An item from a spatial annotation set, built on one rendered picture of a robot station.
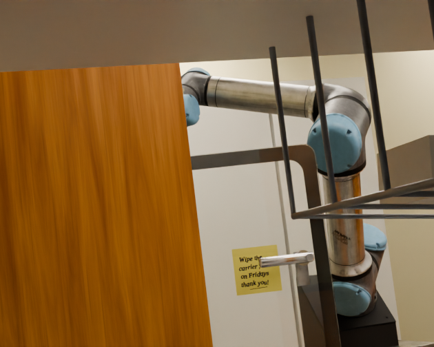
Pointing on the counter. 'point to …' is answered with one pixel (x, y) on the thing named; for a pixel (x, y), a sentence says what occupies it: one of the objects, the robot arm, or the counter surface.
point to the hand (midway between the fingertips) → (143, 246)
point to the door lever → (303, 258)
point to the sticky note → (253, 270)
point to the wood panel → (91, 211)
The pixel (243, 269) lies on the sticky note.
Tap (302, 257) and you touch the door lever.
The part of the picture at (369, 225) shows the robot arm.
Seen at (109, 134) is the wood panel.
